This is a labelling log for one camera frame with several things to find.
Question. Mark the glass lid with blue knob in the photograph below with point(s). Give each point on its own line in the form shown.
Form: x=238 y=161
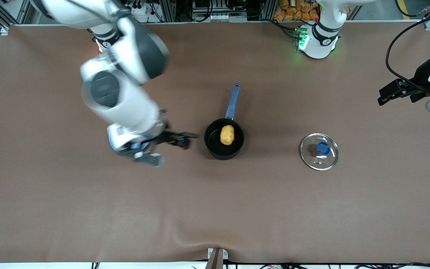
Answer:
x=323 y=148

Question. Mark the bag of orange buns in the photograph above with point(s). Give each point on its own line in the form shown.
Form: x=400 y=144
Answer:
x=293 y=11

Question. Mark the metal table edge bracket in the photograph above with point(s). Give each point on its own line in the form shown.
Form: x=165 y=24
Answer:
x=217 y=257

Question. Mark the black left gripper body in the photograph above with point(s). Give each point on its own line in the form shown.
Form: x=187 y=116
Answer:
x=421 y=79

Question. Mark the white power strip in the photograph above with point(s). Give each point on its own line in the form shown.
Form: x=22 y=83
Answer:
x=209 y=17

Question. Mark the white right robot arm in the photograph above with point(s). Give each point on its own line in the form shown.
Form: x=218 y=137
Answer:
x=125 y=97

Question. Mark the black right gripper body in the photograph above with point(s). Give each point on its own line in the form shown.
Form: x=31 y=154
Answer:
x=165 y=136

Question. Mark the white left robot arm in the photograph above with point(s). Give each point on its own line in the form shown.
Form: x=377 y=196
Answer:
x=319 y=41

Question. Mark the round blue plate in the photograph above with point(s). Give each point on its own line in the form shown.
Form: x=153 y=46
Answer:
x=140 y=145

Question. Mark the yellow potato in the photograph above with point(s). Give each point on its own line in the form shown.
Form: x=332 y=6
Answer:
x=227 y=135

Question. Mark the small electronics box with connectors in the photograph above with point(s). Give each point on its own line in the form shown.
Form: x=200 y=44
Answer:
x=300 y=35

